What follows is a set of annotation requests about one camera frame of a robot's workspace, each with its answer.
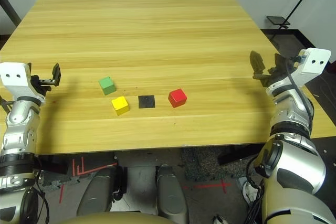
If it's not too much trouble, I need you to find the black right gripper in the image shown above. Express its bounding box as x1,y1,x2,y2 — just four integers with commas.
249,50,293,88

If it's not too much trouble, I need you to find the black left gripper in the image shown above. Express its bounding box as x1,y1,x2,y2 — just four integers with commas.
26,62,61,99

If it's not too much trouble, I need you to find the green wooden block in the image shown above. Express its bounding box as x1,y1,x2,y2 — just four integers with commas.
98,76,116,96

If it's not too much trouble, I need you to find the yellow wooden block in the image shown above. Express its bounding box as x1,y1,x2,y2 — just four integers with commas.
111,95,130,116

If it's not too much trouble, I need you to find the red wooden block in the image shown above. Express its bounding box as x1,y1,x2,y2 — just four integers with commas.
167,88,188,108

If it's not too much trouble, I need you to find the black flat plate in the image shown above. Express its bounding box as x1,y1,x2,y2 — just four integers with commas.
267,16,291,26

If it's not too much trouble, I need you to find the dark metal bar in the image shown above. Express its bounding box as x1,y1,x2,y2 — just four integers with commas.
0,0,22,27

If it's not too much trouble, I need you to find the black square marker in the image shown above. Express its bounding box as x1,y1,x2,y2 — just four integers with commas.
138,94,156,109

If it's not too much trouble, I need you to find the grey speckled floor mat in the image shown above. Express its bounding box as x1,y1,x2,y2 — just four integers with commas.
180,145,254,183

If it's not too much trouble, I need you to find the olive robot torso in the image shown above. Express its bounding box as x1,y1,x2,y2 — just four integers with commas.
59,211,169,224

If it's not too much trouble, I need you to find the grey right robot leg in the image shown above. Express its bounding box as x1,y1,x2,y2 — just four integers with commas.
156,165,190,224

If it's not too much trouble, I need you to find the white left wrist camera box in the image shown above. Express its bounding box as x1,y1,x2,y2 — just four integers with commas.
0,62,45,105

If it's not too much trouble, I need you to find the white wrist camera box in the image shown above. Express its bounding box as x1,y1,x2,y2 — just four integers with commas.
293,47,332,86
0,62,45,105

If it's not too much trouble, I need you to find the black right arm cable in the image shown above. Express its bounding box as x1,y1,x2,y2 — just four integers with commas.
287,60,315,121

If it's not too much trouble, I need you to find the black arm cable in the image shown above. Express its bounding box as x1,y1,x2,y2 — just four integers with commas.
287,60,315,121
20,170,51,224

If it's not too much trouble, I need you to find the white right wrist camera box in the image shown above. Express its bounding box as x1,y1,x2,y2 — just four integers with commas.
293,47,332,86

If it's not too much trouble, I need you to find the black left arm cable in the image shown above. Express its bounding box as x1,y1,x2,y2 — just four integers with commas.
20,170,51,224

